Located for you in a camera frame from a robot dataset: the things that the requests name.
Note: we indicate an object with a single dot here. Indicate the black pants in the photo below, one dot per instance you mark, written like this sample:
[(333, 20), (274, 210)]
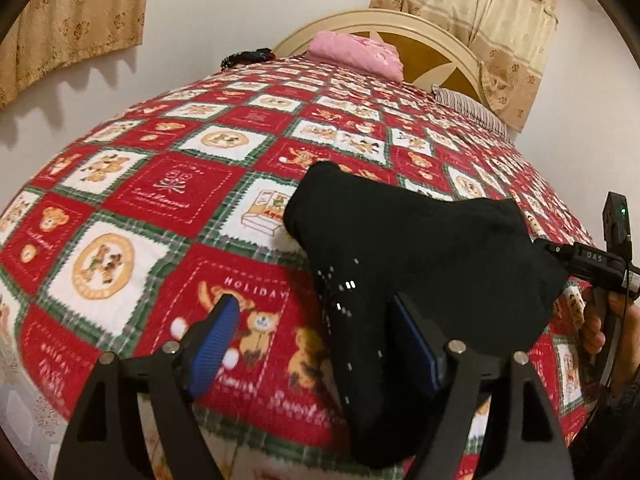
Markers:
[(400, 240)]

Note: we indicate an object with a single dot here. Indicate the beige patterned curtain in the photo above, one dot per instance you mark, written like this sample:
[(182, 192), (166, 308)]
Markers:
[(500, 20), (75, 15)]

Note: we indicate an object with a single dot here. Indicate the pink folded cloth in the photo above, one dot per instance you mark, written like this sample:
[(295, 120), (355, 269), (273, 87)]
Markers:
[(355, 52)]

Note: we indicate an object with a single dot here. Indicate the person's right hand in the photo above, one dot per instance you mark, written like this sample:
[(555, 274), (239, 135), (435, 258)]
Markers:
[(595, 325)]

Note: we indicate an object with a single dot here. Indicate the black and red object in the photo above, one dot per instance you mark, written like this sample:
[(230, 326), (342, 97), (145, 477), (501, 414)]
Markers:
[(250, 55)]

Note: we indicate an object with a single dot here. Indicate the striped pillow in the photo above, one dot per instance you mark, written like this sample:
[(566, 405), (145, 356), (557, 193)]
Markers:
[(470, 107)]

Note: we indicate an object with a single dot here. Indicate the person's right forearm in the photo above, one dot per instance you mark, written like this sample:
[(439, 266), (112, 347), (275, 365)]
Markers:
[(615, 435)]

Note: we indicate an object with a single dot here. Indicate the cream wooden headboard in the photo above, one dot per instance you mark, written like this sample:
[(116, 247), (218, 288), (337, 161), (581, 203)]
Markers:
[(435, 60)]

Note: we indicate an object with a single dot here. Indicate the red printed checkered blanket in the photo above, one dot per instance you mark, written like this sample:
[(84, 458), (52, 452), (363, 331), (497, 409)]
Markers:
[(165, 190)]

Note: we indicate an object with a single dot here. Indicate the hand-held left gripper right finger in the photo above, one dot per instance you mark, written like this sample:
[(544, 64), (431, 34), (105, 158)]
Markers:
[(422, 350)]

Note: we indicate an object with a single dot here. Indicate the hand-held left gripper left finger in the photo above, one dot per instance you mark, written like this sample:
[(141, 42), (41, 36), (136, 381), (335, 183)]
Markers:
[(215, 345)]

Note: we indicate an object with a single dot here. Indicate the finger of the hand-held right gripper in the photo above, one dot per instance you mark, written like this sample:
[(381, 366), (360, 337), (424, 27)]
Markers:
[(555, 250)]

